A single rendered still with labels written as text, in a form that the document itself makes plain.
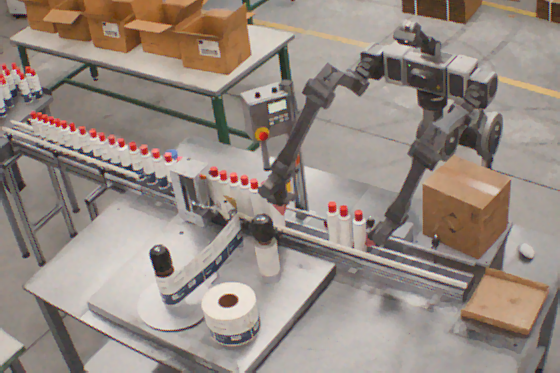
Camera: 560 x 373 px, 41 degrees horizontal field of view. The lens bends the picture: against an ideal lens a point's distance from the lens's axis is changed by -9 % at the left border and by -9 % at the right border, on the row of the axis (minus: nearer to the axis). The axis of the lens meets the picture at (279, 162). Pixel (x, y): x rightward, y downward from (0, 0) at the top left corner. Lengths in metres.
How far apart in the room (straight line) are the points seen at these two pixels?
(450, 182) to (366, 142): 2.29
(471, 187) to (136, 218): 1.54
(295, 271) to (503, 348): 0.93
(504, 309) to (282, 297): 0.88
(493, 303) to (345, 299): 0.60
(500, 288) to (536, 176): 2.08
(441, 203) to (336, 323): 0.64
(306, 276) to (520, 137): 2.69
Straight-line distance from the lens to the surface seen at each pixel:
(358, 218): 3.17
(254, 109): 3.17
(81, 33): 5.76
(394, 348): 2.98
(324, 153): 5.41
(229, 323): 2.91
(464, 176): 3.28
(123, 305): 3.26
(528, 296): 3.17
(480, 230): 3.18
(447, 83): 3.25
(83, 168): 4.15
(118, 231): 3.72
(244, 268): 3.30
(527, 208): 4.92
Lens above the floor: 3.08
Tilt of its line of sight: 35 degrees down
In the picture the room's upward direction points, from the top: 8 degrees counter-clockwise
